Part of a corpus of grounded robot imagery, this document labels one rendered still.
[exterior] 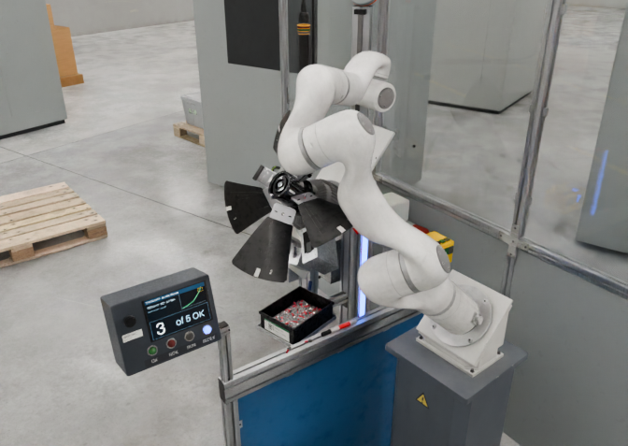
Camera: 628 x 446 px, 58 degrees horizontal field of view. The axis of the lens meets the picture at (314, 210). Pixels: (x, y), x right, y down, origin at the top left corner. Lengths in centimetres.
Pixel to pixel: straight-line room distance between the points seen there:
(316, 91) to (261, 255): 96
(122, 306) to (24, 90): 622
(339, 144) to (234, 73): 359
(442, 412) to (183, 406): 156
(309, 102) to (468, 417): 100
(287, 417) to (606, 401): 117
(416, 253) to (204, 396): 189
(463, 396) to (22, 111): 661
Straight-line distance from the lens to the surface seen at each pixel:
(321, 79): 132
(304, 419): 211
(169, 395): 306
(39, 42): 761
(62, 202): 505
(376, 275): 141
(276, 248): 213
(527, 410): 270
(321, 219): 198
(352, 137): 121
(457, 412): 175
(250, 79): 466
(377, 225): 131
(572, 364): 244
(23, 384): 338
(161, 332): 152
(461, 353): 172
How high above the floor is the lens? 204
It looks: 25 degrees down
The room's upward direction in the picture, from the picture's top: straight up
